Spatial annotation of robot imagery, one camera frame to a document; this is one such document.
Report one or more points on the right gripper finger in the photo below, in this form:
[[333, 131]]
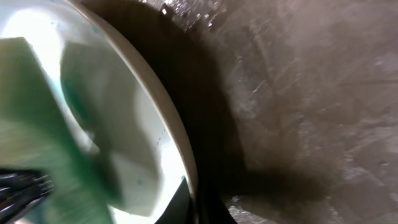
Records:
[[180, 208]]

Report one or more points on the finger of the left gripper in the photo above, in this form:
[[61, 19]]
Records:
[[21, 191]]

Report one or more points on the green scrubbing sponge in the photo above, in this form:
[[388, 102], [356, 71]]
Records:
[[34, 135]]

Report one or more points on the white plate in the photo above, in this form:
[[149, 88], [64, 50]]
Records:
[[118, 112]]

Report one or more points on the dark brown serving tray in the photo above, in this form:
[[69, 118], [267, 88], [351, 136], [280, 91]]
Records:
[[290, 105]]

